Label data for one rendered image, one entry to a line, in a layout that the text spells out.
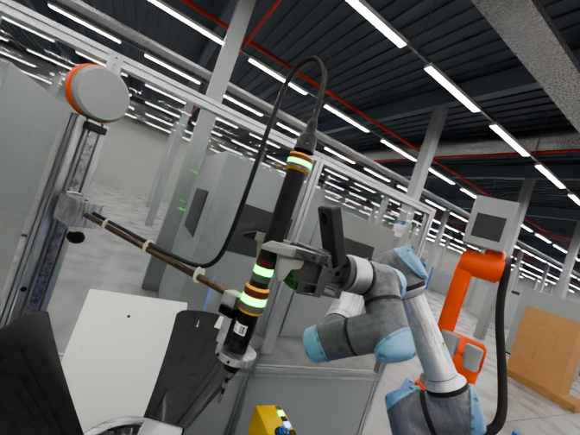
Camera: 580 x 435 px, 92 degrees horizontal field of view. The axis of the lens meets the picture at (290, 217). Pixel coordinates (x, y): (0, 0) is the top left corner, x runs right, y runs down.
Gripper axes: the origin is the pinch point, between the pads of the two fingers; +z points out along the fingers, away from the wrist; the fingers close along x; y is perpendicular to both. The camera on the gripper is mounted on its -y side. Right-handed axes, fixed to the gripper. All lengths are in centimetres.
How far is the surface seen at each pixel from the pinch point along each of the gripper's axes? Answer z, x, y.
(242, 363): -3.0, -3.6, 20.1
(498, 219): -350, 149, -84
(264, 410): -36, 35, 59
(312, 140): -3.0, -1.8, -18.4
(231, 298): 0.2, 1.8, 11.7
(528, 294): -1019, 357, -17
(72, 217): 32, 45, 13
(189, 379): -0.2, 11.2, 33.0
